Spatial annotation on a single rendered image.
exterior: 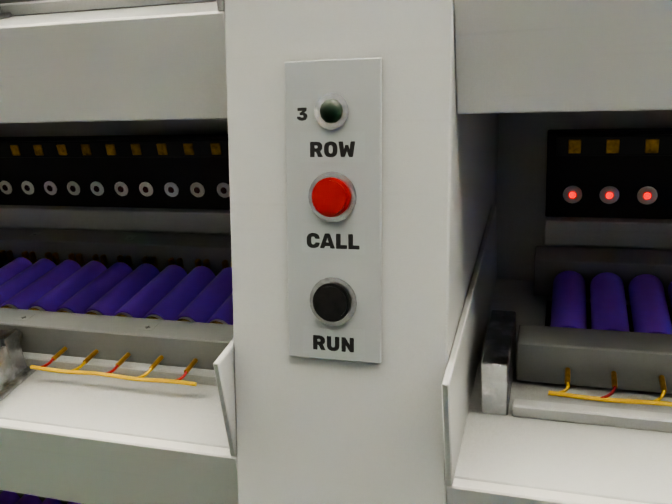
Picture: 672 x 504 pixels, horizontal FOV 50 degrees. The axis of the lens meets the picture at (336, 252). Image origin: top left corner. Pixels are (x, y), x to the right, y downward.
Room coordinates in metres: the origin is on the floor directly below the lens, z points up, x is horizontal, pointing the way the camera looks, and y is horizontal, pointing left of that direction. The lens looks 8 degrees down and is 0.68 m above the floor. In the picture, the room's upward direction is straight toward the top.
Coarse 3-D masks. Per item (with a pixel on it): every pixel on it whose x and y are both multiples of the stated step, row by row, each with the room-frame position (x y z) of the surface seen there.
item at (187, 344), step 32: (0, 320) 0.41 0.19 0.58; (32, 320) 0.40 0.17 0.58; (64, 320) 0.40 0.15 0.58; (96, 320) 0.40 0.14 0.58; (128, 320) 0.39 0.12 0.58; (160, 320) 0.39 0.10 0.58; (32, 352) 0.40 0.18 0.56; (64, 352) 0.40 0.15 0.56; (96, 352) 0.39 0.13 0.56; (128, 352) 0.38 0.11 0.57; (160, 352) 0.37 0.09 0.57; (192, 352) 0.37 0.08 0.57; (192, 384) 0.35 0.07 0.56
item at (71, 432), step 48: (48, 384) 0.38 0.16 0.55; (96, 384) 0.38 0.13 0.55; (144, 384) 0.37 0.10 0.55; (0, 432) 0.35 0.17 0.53; (48, 432) 0.34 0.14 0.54; (96, 432) 0.33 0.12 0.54; (144, 432) 0.33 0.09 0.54; (192, 432) 0.33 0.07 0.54; (0, 480) 0.36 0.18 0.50; (48, 480) 0.35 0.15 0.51; (96, 480) 0.34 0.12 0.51; (144, 480) 0.33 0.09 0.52; (192, 480) 0.32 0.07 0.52
